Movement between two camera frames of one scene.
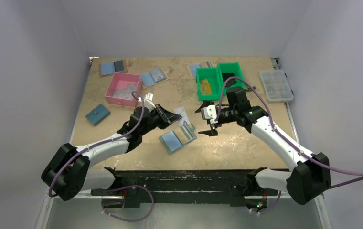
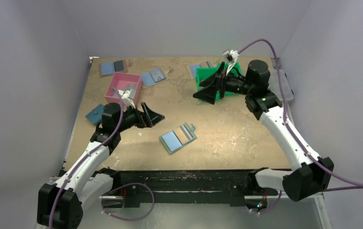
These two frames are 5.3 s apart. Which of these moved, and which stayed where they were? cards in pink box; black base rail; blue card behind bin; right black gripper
Moved: right black gripper
Stayed: cards in pink box; black base rail; blue card behind bin
